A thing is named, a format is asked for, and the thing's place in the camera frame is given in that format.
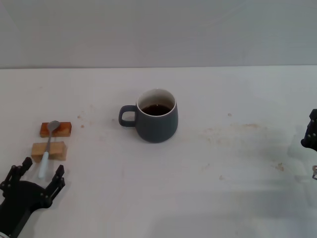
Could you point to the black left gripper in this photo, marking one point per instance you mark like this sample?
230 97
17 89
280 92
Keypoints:
19 200

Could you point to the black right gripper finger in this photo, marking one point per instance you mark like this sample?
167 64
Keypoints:
314 116
310 138

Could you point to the dark grey ceramic mug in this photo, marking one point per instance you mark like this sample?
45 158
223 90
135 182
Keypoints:
156 126

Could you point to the light tan wooden block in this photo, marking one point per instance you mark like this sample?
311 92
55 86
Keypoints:
58 151

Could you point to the reddish brown wooden block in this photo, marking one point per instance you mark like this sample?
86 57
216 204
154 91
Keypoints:
65 129

